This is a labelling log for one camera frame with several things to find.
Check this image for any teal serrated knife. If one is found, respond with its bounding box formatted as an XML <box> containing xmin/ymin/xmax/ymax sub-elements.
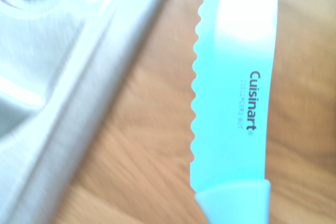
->
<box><xmin>189</xmin><ymin>0</ymin><xmax>279</xmax><ymax>224</ymax></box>

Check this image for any stainless steel double sink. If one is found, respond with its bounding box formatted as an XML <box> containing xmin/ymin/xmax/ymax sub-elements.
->
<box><xmin>0</xmin><ymin>0</ymin><xmax>183</xmax><ymax>224</ymax></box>

